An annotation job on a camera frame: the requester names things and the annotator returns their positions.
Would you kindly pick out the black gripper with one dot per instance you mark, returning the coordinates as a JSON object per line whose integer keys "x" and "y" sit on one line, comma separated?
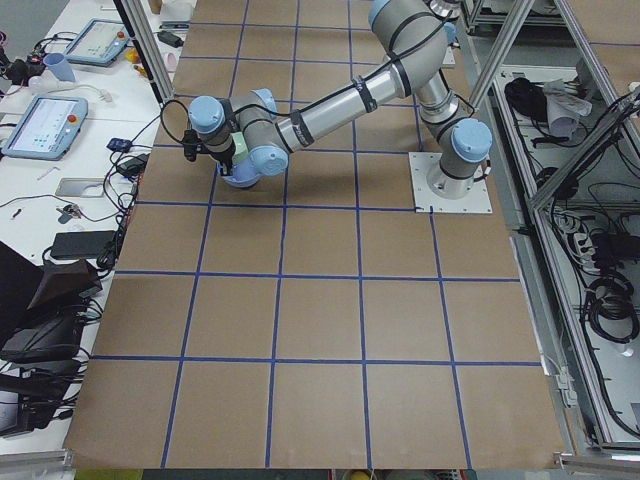
{"x": 224, "y": 161}

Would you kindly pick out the green ceramic bowl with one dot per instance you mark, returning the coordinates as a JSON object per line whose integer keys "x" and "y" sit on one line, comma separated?
{"x": 241, "y": 150}

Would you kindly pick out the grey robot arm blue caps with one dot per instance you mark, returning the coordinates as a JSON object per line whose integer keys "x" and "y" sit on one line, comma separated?
{"x": 250, "y": 140}

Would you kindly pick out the blue ceramic bowl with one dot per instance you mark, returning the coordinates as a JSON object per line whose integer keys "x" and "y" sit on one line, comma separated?
{"x": 244, "y": 175}

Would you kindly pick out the small blue black device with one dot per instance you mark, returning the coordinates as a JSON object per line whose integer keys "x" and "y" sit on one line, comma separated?
{"x": 119, "y": 145}

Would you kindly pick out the pink cup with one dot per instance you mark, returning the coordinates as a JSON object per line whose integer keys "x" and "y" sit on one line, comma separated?
{"x": 170, "y": 61}

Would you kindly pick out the black power adapter brick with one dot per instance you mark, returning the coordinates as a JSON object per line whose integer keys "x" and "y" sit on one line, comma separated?
{"x": 81, "y": 244}

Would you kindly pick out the upper teach pendant tablet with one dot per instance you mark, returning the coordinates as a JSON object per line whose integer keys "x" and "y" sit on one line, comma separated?
{"x": 98, "y": 44}

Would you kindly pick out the teach pendant tablet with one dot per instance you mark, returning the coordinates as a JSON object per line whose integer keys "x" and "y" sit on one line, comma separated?
{"x": 98, "y": 44}
{"x": 47, "y": 129}

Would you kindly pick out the lower teach pendant tablet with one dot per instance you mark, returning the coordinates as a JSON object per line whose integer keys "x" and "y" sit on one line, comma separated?
{"x": 47, "y": 129}

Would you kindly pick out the brown paper table mat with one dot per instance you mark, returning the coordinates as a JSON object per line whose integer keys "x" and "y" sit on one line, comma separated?
{"x": 314, "y": 320}

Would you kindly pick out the light blue plastic cup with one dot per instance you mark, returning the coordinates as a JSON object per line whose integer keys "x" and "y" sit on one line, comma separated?
{"x": 59, "y": 66}

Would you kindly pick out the black cloth bundle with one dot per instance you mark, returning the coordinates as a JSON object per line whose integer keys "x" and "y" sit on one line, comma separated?
{"x": 527, "y": 98}

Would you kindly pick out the crumpled white paper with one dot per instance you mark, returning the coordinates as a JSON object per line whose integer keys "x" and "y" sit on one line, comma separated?
{"x": 564, "y": 110}

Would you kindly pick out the white power strip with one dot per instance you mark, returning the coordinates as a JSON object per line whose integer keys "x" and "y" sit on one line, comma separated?
{"x": 578, "y": 241}

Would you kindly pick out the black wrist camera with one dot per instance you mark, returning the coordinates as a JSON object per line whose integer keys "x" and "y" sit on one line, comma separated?
{"x": 190, "y": 143}

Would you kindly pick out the aluminium frame post left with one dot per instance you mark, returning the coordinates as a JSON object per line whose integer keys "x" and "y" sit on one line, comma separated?
{"x": 137, "y": 25}

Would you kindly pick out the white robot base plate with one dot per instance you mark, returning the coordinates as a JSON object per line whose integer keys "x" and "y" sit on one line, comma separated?
{"x": 434, "y": 192}

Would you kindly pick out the aluminium frame rail right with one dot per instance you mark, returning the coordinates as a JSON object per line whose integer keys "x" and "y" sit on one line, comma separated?
{"x": 594, "y": 318}

